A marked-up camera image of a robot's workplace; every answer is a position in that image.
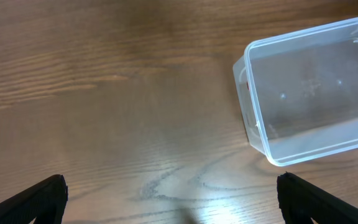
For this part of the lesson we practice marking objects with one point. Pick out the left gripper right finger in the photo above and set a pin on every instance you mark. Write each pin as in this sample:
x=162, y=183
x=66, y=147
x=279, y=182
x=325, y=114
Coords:
x=303, y=202

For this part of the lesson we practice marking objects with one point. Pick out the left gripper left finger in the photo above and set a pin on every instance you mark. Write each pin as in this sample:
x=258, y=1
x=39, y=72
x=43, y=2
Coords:
x=43, y=202

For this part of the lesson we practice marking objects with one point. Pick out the clear plastic container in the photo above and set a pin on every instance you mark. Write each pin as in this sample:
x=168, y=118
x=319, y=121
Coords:
x=298, y=93

